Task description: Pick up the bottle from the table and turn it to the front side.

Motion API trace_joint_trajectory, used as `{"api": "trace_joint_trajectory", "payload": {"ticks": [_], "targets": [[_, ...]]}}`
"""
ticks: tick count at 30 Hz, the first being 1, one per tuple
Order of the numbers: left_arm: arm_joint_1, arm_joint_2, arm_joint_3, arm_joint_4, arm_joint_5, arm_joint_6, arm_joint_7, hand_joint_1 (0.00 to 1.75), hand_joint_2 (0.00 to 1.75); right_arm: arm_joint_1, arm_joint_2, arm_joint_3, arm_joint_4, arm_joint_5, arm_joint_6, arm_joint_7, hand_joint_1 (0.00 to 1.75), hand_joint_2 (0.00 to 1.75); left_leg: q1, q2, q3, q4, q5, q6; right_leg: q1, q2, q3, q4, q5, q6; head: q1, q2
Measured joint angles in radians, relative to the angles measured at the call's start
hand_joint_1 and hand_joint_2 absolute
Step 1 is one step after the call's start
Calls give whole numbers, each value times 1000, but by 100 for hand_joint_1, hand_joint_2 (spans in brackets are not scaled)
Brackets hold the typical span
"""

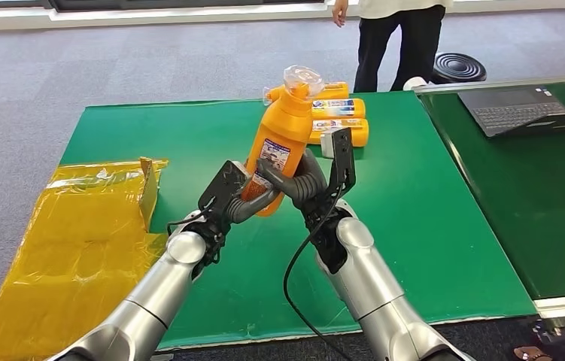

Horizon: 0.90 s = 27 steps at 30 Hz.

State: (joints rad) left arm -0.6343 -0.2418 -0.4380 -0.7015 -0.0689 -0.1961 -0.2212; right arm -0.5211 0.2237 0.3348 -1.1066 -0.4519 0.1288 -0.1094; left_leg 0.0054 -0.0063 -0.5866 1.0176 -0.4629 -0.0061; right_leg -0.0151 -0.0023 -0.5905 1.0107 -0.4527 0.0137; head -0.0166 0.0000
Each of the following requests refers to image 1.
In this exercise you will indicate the orange bottle with clear cap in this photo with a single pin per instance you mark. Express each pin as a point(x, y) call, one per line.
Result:
point(334, 90)
point(342, 108)
point(359, 132)
point(282, 129)

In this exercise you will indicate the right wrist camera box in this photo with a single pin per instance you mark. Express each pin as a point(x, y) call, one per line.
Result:
point(343, 154)

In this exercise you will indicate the small white object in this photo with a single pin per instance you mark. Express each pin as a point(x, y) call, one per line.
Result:
point(414, 83)

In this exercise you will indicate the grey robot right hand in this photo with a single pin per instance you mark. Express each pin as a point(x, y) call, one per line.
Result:
point(307, 184)

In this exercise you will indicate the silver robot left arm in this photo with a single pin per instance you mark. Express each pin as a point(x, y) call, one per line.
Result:
point(162, 294)

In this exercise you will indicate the person's foot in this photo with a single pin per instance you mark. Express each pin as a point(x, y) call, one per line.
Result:
point(531, 354)

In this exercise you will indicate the black laptop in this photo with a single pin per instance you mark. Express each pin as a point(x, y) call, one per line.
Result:
point(511, 112)

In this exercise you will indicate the green table with silver frame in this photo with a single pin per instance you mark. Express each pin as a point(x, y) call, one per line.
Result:
point(536, 209)

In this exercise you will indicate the black round stool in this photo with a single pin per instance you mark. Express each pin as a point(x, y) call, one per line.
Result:
point(459, 67)

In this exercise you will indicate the person's right hand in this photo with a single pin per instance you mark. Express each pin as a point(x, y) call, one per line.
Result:
point(340, 12)

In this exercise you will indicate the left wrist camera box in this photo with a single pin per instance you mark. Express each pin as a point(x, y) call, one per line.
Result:
point(222, 187)

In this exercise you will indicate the yellow plastic sheet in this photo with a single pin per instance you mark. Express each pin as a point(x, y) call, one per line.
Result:
point(78, 259)

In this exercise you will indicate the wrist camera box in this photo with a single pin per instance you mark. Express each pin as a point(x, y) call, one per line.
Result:
point(343, 154)
point(222, 187)

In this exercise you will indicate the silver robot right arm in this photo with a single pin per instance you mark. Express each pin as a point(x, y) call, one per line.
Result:
point(372, 289)

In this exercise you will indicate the person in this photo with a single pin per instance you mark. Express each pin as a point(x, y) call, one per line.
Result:
point(416, 45)

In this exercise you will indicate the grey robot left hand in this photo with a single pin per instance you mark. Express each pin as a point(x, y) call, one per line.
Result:
point(244, 209)

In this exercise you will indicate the green table mat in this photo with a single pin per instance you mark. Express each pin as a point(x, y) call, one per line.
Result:
point(411, 199)

